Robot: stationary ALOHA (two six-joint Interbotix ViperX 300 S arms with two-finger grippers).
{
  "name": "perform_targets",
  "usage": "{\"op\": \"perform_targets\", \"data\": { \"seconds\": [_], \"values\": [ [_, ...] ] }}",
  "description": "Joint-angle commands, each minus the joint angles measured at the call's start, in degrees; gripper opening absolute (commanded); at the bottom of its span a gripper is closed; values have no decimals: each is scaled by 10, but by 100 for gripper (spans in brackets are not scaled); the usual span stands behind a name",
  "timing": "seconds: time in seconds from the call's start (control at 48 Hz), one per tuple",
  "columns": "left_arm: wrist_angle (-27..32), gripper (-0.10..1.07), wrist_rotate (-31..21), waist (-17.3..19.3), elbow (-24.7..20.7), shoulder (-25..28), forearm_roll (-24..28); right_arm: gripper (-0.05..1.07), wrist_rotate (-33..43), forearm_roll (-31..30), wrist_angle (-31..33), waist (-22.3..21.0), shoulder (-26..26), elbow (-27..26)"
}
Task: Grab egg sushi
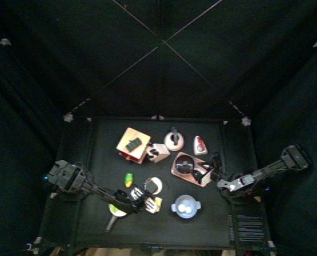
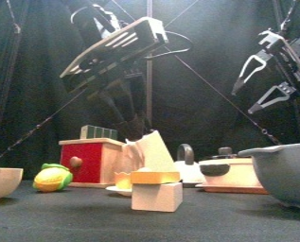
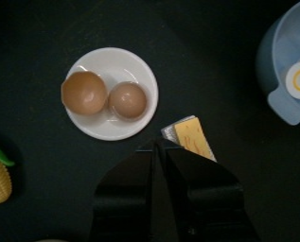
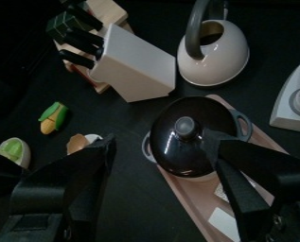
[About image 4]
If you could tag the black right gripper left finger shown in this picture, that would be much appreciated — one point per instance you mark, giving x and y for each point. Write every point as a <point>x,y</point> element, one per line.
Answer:
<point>50,195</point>

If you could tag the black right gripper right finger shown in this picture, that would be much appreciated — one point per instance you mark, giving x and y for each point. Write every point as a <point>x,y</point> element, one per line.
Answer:
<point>257,176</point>

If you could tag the dark green toy sushi block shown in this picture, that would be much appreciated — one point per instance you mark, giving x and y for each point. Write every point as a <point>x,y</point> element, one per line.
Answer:
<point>62,24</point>

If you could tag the pink cutting board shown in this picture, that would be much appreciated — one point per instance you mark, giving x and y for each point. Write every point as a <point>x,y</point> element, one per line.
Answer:
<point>194,195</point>

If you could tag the green and white toy fruit half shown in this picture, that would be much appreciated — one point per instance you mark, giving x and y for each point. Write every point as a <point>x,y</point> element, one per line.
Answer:
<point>14,150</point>

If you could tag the brown toy eggshell half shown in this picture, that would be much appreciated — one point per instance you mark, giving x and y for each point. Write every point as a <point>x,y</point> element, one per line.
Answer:
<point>75,144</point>

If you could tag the grey toy pot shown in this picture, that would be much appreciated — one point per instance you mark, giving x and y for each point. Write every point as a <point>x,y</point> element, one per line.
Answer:
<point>242,121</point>

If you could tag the white toy eggshell half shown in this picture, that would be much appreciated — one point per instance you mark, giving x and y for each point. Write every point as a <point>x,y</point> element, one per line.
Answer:
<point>93,138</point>

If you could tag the black pot lid grey knob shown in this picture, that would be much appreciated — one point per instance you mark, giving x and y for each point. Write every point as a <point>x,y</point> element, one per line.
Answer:
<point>185,135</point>

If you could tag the yellow toy corn green husk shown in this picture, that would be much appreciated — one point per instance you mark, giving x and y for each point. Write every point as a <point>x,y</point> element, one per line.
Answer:
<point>53,118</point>

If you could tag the white toy iron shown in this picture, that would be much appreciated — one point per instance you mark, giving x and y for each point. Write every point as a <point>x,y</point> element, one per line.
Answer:
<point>293,100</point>

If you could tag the white toy knife block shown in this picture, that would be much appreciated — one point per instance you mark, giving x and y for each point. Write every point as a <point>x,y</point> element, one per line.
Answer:
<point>134,67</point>

